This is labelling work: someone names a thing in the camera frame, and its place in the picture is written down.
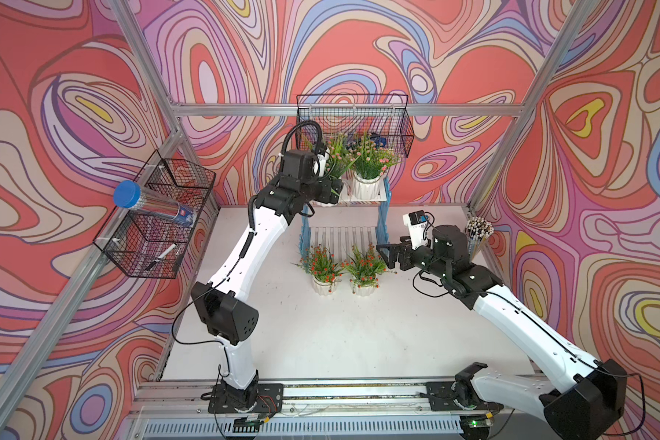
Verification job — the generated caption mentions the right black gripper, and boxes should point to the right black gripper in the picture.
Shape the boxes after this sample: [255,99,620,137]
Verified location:
[376,235,449,280]

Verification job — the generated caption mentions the pink flower pot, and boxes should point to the pink flower pot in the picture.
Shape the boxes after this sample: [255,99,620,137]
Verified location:
[319,134,359,181]
[349,132,401,201]

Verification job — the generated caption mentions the red flower pot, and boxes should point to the red flower pot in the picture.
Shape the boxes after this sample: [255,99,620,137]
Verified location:
[298,245,343,296]
[342,244,388,297]

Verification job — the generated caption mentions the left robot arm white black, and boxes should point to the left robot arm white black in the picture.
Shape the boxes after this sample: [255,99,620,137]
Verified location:
[194,150,342,392]

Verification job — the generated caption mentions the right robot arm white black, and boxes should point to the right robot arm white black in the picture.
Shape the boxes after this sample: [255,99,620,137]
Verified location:
[377,225,628,439]

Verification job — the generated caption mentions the blue white wooden plant rack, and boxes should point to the blue white wooden plant rack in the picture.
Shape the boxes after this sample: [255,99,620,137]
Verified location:
[298,179,392,261]

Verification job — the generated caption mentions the pencil holder with pencils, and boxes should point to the pencil holder with pencils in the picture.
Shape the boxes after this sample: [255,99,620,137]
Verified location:
[465,216,494,260]

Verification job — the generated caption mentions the blue stapler in basket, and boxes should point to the blue stapler in basket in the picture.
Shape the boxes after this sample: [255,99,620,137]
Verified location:
[370,133,387,149]

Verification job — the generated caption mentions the white pen in basket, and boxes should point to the white pen in basket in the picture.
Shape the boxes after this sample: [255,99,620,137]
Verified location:
[145,243,177,271]

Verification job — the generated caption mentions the clear tube blue cap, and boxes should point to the clear tube blue cap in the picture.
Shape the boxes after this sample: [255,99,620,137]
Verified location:
[113,181,196,227]

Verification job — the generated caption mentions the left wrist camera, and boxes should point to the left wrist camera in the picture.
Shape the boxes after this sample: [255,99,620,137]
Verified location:
[315,152,329,178]

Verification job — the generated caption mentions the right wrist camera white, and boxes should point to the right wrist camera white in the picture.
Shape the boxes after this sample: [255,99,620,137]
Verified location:
[403,210,435,249]

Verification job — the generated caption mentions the black wire basket back wall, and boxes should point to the black wire basket back wall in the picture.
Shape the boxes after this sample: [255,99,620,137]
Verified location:
[296,92,414,158]

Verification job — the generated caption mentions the black wire basket wall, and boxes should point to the black wire basket wall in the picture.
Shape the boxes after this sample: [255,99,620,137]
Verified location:
[93,152,216,279]
[296,92,414,158]

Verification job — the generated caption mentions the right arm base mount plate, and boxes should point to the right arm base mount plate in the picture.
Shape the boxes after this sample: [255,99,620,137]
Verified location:
[420,381,504,414]

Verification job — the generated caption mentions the black wire basket left wall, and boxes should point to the black wire basket left wall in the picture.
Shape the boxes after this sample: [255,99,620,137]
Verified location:
[93,152,216,279]

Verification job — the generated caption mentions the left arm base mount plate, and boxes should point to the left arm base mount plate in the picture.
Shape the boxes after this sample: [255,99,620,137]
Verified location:
[208,381,284,415]

